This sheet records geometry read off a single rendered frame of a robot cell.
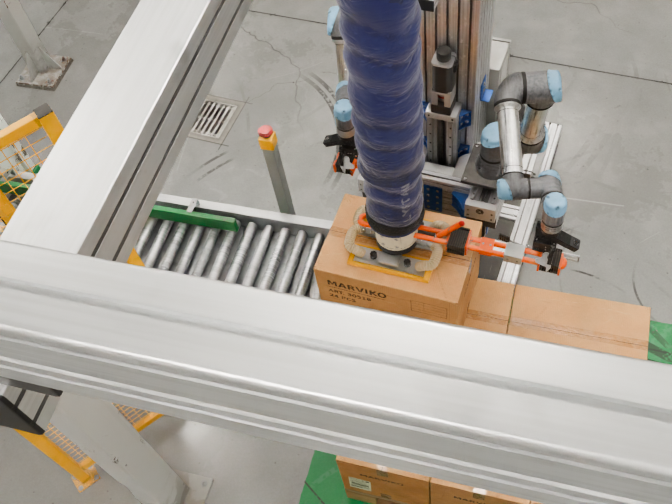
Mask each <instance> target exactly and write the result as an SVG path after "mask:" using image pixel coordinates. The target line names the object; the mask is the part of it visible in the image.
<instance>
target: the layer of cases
mask: <svg viewBox="0 0 672 504"><path fill-rule="evenodd" d="M514 287H515V292H514ZM513 293H514V297H513ZM512 299H513V303H512ZM511 306H512V309H511ZM510 312H511V315H510ZM650 312H651V308H650V307H645V306H639V305H633V304H628V303H622V302H616V301H610V300H604V299H598V298H592V297H587V296H581V295H575V294H569V293H563V292H557V291H552V290H546V289H540V288H534V287H528V286H522V285H516V286H515V284H511V283H505V282H499V281H493V280H487V279H481V278H477V281H476V284H475V288H474V291H473V295H472V298H471V301H470V305H469V308H468V312H467V315H466V319H465V322H464V325H463V326H466V327H471V328H477V329H482V330H487V331H493V332H498V333H503V334H509V335H514V336H520V337H525V338H530V339H536V340H541V341H546V342H552V343H557V344H563V345H568V346H573V347H579V348H584V349H589V350H595V351H600V352H605V353H611V354H616V355H622V356H627V357H632V358H638V359H643V360H647V356H648V342H649V327H650ZM509 318H510V320H509ZM508 324H509V326H508ZM507 330H508V332H507ZM336 462H337V465H338V468H339V471H340V474H341V477H342V480H343V483H344V486H345V488H347V489H351V490H355V491H359V492H363V493H367V494H371V495H376V496H380V497H384V498H388V499H392V500H396V501H400V502H404V503H408V504H544V503H539V502H535V501H531V500H526V499H522V498H518V497H514V496H509V495H505V494H501V493H497V492H492V491H488V490H484V489H480V488H475V487H471V486H467V485H462V484H458V483H454V482H450V481H445V480H441V479H437V478H433V477H428V476H424V475H420V474H416V473H411V472H407V471H403V470H398V469H394V468H390V467H386V466H381V465H377V464H373V463H369V462H364V461H360V460H356V459H352V458H347V457H343V456H339V455H337V456H336Z"/></svg>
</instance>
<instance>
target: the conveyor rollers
mask: <svg viewBox="0 0 672 504"><path fill-rule="evenodd" d="M18 196H21V195H18ZM18 196H17V195H16V194H15V196H14V198H13V199H12V200H14V199H16V198H17V197H18ZM23 198H24V196H21V197H20V199H21V200H22V199H23ZM20 199H19V198H17V199H16V200H14V201H12V202H11V204H12V205H13V206H14V208H15V209H17V208H18V206H19V205H20V203H21V200H20ZM157 221H158V218H152V217H148V219H147V221H146V223H145V225H144V228H143V230H142V232H141V234H140V236H139V238H138V240H137V242H136V244H135V246H134V249H135V250H136V252H137V254H138V255H139V257H141V255H142V253H143V250H144V248H145V246H146V244H147V242H148V240H149V238H150V236H151V234H152V231H153V229H154V227H155V225H156V223H157ZM173 223H174V221H169V220H164V221H163V223H162V225H161V227H160V229H159V232H158V234H157V236H156V238H155V240H154V242H153V244H152V247H151V249H150V251H149V253H148V255H147V257H146V259H145V261H144V265H145V267H149V268H153V266H154V264H155V262H156V260H157V257H158V255H159V253H160V251H161V249H162V246H163V244H164V242H165V240H166V238H167V236H168V233H169V231H170V229H171V227H172V225H173ZM189 225H190V224H187V223H181V222H180V223H179V225H178V227H177V230H176V232H175V234H174V236H173V238H172V241H171V243H170V245H169V247H168V249H167V252H166V254H165V256H164V258H163V260H162V263H161V265H160V267H159V269H160V270H165V271H169V269H170V267H171V265H172V263H173V260H174V258H175V256H176V254H177V252H178V249H179V247H180V245H181V243H182V240H183V238H184V236H185V234H186V231H187V229H188V227H189ZM257 227H258V226H257V224H256V223H254V222H249V223H248V225H247V228H246V230H245V233H244V235H243V238H242V240H241V243H240V245H239V248H238V250H237V253H236V255H235V258H234V260H233V263H232V265H231V268H230V270H229V273H228V275H227V278H226V280H225V282H230V283H236V280H237V278H238V275H239V273H240V270H241V268H242V265H243V262H244V260H245V257H246V255H247V252H248V250H249V247H250V245H251V242H252V239H253V237H254V234H255V232H256V229H257ZM204 229H205V226H199V225H195V228H194V230H193V232H192V235H191V237H190V239H189V241H188V244H187V246H186V248H185V250H184V253H183V255H182V257H181V259H180V262H179V264H178V266H177V268H176V271H175V272H176V273H181V274H185V273H186V271H187V269H188V266H189V264H190V262H191V259H192V257H193V255H194V252H195V250H196V248H197V246H198V243H199V241H200V239H201V236H202V234H203V232H204ZM221 230H222V229H217V228H211V231H210V233H209V235H208V238H207V240H206V242H205V245H204V247H203V249H202V252H201V254H200V256H199V259H198V261H197V263H196V266H195V268H194V270H193V273H192V276H198V277H202V275H203V273H204V270H205V268H206V266H207V263H208V261H209V259H210V256H211V254H212V251H213V249H214V247H215V244H216V242H217V239H218V237H219V235H220V232H221ZM238 231H239V229H238ZM238 231H237V232H234V231H228V232H227V234H226V236H225V239H224V241H223V244H222V246H221V248H220V251H219V253H218V256H217V258H216V261H215V263H214V265H213V268H212V270H211V273H210V275H209V277H208V279H214V280H219V278H220V275H221V273H222V270H223V268H224V265H225V263H226V260H227V258H228V255H229V253H230V250H231V248H232V245H233V243H234V241H235V238H236V236H237V233H238ZM273 231H274V228H273V227H272V226H271V225H265V227H264V229H263V232H262V235H261V237H260V240H259V242H258V245H257V247H256V250H255V253H254V255H253V258H252V260H251V263H250V266H249V268H248V271H247V273H246V276H245V279H244V281H243V284H242V285H246V286H251V287H252V286H253V284H254V281H255V278H256V276H257V273H258V270H259V268H260V265H261V263H262V260H263V257H264V255H265V252H266V249H267V247H268V244H269V241H270V239H271V236H272V233H273ZM290 233H291V231H290V230H289V229H288V228H282V229H281V231H280V234H279V237H278V239H277V242H276V245H275V247H274V250H273V253H272V255H271V258H270V261H269V264H268V266H267V269H266V272H265V274H264V277H263V280H262V282H261V285H260V288H262V289H267V290H270V288H271V285H272V282H273V279H274V277H275V274H276V271H277V268H278V266H279V263H280V260H281V257H282V255H283V252H284V249H285V246H286V244H287V241H288V238H289V235H290ZM307 235H308V234H307V232H305V231H303V230H300V231H298V234H297V236H296V239H295V242H294V245H293V248H292V250H291V253H290V256H289V259H288V262H287V264H286V267H285V270H284V273H283V276H282V278H281V281H280V284H279V287H278V290H277V291H278V292H283V293H287V292H288V289H289V286H290V284H291V281H292V278H293V275H294V272H295V269H296V266H297V264H298V261H299V258H300V255H301V252H302V249H303V246H304V243H305V241H306V238H307ZM324 238H325V237H324V235H323V234H320V233H316V234H315V236H314V239H313V242H312V245H311V248H310V251H309V254H308V257H307V260H306V263H305V266H304V268H303V271H302V274H301V277H300V280H299V283H298V286H297V289H296V292H295V295H299V296H305V295H306V292H307V289H308V286H309V283H310V280H311V277H312V274H313V271H314V269H313V268H314V266H315V263H316V261H317V259H318V256H319V253H320V250H321V247H322V244H323V241H324ZM313 298H316V299H321V297H320V293H319V289H318V285H316V288H315V292H314V295H313Z"/></svg>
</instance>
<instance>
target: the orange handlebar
mask: <svg viewBox="0 0 672 504"><path fill-rule="evenodd" d="M365 218H366V213H363V214H361V215H359V217H358V220H357V221H358V224H359V225H360V226H363V227H368V228H371V227H370V226H369V224H368V222H366V221H363V219H365ZM418 229H419V230H423V231H428V232H432V233H436V234H437V233H439V232H440V231H442V229H437V228H433V227H428V226H424V225H420V227H419V228H418ZM413 238H417V239H422V240H426V241H431V242H435V243H440V244H444V245H445V241H446V239H443V238H438V237H434V236H429V235H425V234H420V233H415V234H414V236H413ZM470 242H475V243H480V246H475V245H470V244H468V247H467V250H471V251H476V252H478V254H482V255H486V256H491V255H493V256H498V257H502V258H503V257H504V256H503V255H504V252H502V251H497V250H493V248H494V247H498V248H502V249H505V248H506V243H502V242H497V241H495V239H491V238H486V237H482V238H479V237H474V236H471V237H470ZM524 253H525V254H530V255H534V256H540V252H538V251H535V250H532V249H529V248H525V251H524ZM521 262H525V263H529V264H534V265H537V264H538V263H536V262H535V259H533V258H529V257H524V256H523V258H522V261H521ZM566 265H567V260H566V258H565V257H563V261H562V265H561V269H560V270H562V269H564V268H565V267H566Z"/></svg>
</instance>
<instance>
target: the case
mask: <svg viewBox="0 0 672 504"><path fill-rule="evenodd" d="M365 203H366V198H364V197H360V196H355V195H350V194H345V195H344V197H343V200H342V202H341V204H340V207H339V209H338V211H337V214H336V216H335V218H334V221H333V223H332V226H331V228H330V230H329V233H328V235H327V237H326V240H325V242H324V244H323V247H322V249H321V252H320V254H319V256H318V259H317V261H316V263H315V266H314V268H313V269H314V273H315V277H316V281H317V285H318V289H319V293H320V297H321V300H326V301H332V302H337V303H342V304H348V305H353V306H359V307H364V308H369V309H375V310H380V311H385V312H391V313H396V314H401V315H407V316H412V317H418V318H423V319H428V320H434V321H439V322H444V323H450V324H455V325H461V326H463V325H464V322H465V319H466V315H467V312H468V308H469V305H470V301H471V298H472V295H473V291H474V288H475V284H476V281H477V278H478V274H479V261H480V254H478V252H476V251H471V250H468V251H467V255H464V256H461V255H457V254H453V253H448V252H447V251H445V245H444V244H443V245H442V249H443V250H442V251H443V253H442V257H441V260H440V262H439V264H438V266H437V267H436V269H433V271H432V274H431V277H430V280H429V283H424V282H419V281H415V280H411V279H407V278H403V277H398V276H394V275H390V274H386V273H382V272H378V271H373V270H369V269H365V268H361V267H357V266H352V265H348V264H347V260H348V258H349V255H350V252H349V251H347V249H346V248H345V245H344V240H345V238H346V237H345V236H346V233H347V231H348V230H349V229H350V227H352V225H354V224H353V217H354V214H355V212H356V210H357V209H358V208H359V207H360V206H362V205H365ZM424 219H428V220H433V221H437V220H438V221H439V220H440V221H444V222H446V223H448V224H449V226H452V225H453V224H455V223H457V222H459V221H461V220H463V221H464V222H465V225H464V226H462V227H465V228H470V230H472V236H474V237H479V238H481V236H482V222H479V221H474V220H470V219H465V218H460V217H455V216H450V215H446V214H441V213H436V212H431V211H427V210H425V214H424ZM354 243H358V244H362V245H367V246H371V247H375V248H379V247H378V245H377V242H376V238H372V237H368V236H363V235H359V234H357V236H356V238H355V241H354ZM406 255H410V256H414V257H419V258H423V259H428V260H430V257H431V255H432V251H430V250H425V249H421V248H416V247H415V248H414V249H413V250H411V251H410V252H408V253H406Z"/></svg>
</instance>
